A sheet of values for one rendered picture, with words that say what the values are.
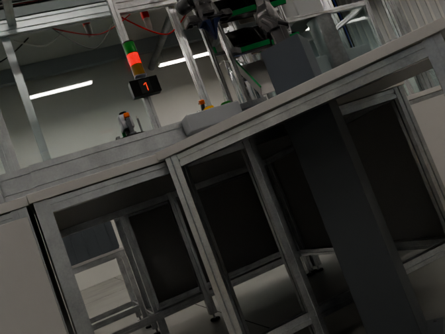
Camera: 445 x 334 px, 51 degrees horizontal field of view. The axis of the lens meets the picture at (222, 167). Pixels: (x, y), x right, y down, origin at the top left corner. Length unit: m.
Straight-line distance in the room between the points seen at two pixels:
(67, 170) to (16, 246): 0.28
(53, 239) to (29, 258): 0.08
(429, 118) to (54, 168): 2.29
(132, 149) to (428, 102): 2.08
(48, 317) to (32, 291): 0.09
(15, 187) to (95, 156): 0.26
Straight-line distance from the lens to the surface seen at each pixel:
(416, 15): 12.90
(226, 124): 1.41
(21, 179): 1.62
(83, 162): 1.62
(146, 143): 1.65
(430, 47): 1.31
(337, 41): 3.08
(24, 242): 1.53
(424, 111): 3.16
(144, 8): 3.25
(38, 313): 1.53
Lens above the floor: 0.61
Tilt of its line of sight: 5 degrees up
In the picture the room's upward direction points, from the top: 21 degrees counter-clockwise
